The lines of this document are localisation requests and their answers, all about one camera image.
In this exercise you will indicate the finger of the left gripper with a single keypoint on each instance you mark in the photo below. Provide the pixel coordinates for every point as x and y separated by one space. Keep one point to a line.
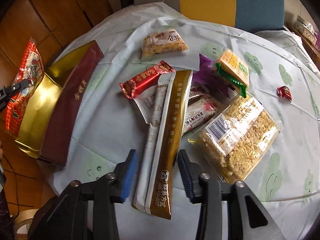
8 92

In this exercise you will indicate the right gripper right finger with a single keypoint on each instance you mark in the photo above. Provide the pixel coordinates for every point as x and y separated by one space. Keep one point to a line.
247 217

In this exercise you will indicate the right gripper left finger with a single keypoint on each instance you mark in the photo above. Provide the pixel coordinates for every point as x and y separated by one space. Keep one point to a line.
86 210

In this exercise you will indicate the large red orange snack bag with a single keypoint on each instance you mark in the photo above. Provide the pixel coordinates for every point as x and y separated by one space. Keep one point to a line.
15 98

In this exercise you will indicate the red gold gift box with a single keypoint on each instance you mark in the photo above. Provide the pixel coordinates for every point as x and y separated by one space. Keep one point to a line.
50 115

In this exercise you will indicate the clear puffed rice snack pack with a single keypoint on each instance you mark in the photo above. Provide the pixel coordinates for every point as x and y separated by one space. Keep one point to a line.
234 141

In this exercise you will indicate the purple snack packet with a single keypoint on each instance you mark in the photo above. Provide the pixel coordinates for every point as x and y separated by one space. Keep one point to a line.
207 75

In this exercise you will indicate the yellow green cracker pack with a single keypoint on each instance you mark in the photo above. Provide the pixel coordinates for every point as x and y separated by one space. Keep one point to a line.
231 68

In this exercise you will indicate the tape roll on floor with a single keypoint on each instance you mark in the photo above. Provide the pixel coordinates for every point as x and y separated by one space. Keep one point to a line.
22 223

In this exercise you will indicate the pale green cloud tablecloth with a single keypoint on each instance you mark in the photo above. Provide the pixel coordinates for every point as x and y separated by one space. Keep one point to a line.
109 125

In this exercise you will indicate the pink white snack bar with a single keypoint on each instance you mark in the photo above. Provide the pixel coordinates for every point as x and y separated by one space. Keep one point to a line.
201 108

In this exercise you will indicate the white flat snack packet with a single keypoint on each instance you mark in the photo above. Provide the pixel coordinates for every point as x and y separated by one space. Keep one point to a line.
145 103

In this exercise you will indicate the small red wrapped candy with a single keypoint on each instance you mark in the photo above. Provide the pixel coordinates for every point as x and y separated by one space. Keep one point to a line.
283 92

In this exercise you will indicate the red gold snack bar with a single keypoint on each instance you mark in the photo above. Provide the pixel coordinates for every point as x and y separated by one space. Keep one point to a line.
144 80

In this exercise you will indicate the clear crumbly cake packet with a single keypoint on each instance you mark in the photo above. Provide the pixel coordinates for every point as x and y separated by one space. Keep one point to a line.
163 42

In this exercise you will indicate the wooden side table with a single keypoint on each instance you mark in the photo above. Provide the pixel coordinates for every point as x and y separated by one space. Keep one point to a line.
311 50

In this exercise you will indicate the tissue box on side table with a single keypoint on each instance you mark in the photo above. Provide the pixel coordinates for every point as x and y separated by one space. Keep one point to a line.
302 26

